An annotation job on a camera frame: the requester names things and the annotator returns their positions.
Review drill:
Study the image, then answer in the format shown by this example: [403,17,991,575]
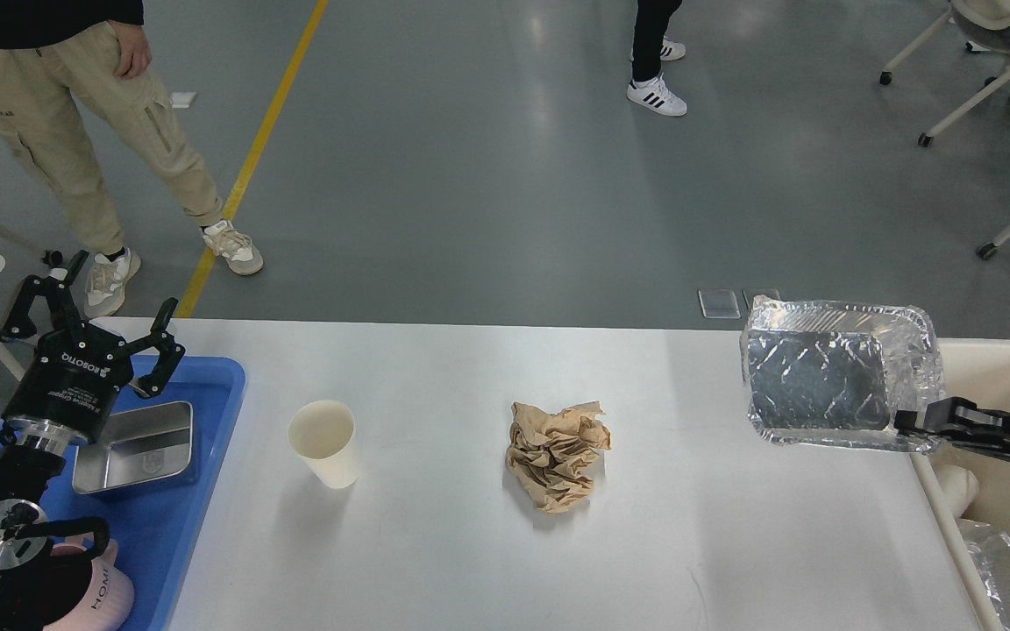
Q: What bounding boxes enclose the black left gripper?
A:
[0,250,187,446]

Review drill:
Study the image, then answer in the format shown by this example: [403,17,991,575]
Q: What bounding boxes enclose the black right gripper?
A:
[894,398,1010,462]

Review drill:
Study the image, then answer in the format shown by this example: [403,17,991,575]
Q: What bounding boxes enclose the metal rectangular tin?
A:
[72,401,199,500]

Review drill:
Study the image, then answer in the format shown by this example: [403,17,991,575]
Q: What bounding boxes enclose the aluminium foil tray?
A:
[740,296,946,454]

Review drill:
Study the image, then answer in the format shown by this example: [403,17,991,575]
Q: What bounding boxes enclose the cream paper cup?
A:
[286,400,361,490]

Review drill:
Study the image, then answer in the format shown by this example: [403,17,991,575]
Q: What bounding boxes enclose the pink mug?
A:
[39,540,135,630]

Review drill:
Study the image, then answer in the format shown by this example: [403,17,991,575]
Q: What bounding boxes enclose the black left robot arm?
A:
[0,252,185,630]

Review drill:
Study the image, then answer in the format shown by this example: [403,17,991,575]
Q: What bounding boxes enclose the cream plastic bin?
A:
[910,338,1010,630]

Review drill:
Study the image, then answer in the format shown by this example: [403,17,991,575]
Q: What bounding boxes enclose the foil tray inside bin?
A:
[957,519,1010,630]

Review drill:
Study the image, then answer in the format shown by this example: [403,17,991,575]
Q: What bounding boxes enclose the blue plastic tray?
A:
[39,356,245,630]

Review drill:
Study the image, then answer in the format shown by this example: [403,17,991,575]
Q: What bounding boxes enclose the clear floor plate left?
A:
[698,288,742,320]

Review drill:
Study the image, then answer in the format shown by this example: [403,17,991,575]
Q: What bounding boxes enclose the person in beige trousers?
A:
[0,1,264,318]

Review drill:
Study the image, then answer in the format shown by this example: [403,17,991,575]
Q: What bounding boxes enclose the white office chair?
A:
[878,0,1010,150]

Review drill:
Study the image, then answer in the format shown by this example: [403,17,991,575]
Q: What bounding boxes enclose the crumpled brown paper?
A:
[506,401,612,514]

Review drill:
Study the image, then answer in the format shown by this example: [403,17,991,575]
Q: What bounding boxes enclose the person in black trousers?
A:
[626,1,688,118]

